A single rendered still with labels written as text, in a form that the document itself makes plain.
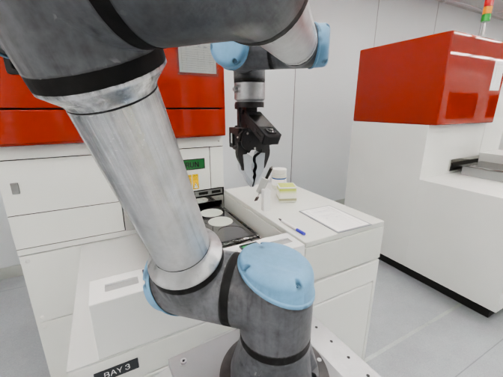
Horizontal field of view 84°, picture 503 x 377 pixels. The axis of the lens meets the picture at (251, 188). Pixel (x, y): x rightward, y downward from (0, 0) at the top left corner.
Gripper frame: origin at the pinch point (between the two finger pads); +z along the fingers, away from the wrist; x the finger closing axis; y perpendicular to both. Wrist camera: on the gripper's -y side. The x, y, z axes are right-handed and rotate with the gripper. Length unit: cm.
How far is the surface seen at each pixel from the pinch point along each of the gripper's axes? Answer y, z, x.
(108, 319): -4.8, 24.1, 36.9
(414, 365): 3, 116, -100
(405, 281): 54, 116, -165
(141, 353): -4.6, 36.0, 31.5
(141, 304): -4.6, 23.1, 30.1
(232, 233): 24.9, 25.7, -4.1
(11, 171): 57, 2, 63
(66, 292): 57, 53, 55
